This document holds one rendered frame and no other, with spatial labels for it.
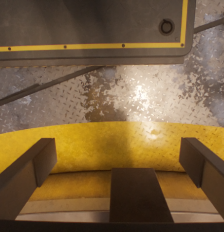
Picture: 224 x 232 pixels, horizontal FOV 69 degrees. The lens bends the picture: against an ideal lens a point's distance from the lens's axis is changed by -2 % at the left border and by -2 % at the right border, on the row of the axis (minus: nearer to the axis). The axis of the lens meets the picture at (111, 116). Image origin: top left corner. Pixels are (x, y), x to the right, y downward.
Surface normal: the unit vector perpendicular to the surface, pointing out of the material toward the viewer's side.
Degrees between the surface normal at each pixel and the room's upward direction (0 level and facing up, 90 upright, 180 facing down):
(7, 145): 0
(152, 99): 0
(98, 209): 90
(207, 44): 0
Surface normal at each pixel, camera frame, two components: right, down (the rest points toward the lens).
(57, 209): -0.11, -0.96
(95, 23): -0.03, 0.25
